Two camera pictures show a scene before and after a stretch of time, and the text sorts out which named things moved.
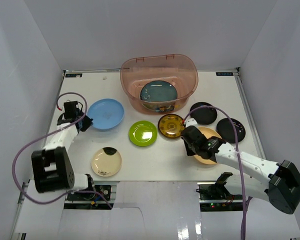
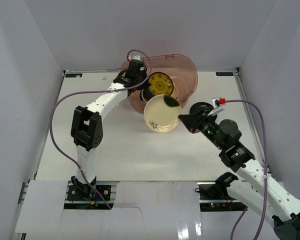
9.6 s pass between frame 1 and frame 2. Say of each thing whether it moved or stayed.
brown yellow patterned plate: moved
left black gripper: moved
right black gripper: moved
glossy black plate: stayed
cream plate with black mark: moved
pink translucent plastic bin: stayed
